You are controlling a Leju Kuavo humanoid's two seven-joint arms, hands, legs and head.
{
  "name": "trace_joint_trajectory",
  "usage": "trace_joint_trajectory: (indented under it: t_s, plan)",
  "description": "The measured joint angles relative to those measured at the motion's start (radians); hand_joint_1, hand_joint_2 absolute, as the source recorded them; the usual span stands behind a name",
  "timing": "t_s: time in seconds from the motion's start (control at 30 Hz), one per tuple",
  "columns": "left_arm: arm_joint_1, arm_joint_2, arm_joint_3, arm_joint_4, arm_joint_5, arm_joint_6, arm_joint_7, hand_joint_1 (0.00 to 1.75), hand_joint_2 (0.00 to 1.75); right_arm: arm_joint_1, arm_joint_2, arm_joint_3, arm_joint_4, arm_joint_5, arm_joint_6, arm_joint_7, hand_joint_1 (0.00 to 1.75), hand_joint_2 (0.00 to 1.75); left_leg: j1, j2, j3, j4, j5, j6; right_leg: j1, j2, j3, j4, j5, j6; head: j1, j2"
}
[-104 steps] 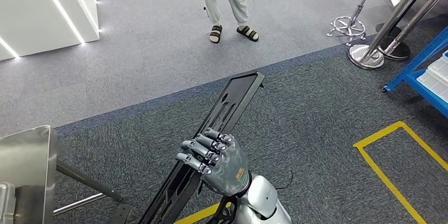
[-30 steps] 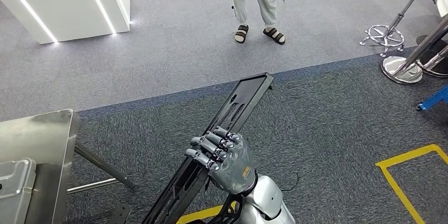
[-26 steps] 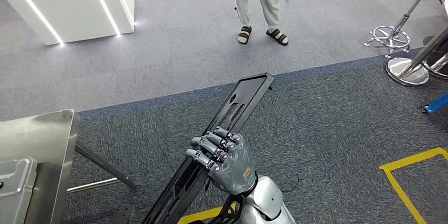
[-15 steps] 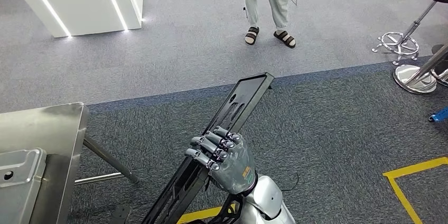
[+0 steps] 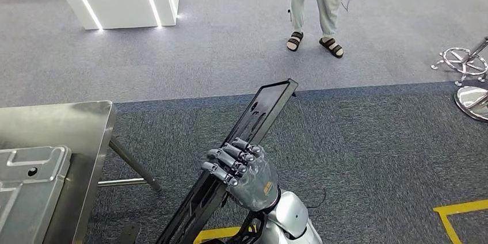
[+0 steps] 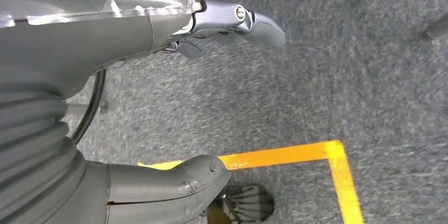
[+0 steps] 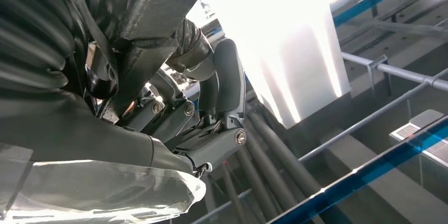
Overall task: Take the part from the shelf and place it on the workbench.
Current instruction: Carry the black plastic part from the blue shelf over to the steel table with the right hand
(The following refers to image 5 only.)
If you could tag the silver cast metal plate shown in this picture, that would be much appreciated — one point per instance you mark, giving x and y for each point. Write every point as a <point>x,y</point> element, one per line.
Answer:
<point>34,196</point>

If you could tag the steel workbench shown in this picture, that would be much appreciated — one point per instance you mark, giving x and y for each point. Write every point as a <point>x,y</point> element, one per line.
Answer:
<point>57,124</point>

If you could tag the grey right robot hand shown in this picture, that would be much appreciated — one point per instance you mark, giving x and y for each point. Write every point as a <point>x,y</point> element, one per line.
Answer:
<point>255,185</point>

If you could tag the yellow floor tape square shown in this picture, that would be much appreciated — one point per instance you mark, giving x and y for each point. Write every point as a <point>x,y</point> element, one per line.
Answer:
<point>465,207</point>

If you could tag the black license plate frame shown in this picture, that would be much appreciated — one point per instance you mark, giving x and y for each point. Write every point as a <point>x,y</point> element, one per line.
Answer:
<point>278,95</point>

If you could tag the chrome stanchion post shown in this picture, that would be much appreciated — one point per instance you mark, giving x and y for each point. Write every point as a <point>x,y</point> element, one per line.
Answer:
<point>472,101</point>

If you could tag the chrome stool with black seat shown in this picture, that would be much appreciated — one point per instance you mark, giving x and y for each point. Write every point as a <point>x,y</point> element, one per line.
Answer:
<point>476,49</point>

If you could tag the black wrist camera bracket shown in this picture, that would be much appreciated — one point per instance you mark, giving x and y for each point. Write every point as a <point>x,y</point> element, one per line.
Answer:
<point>251,221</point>

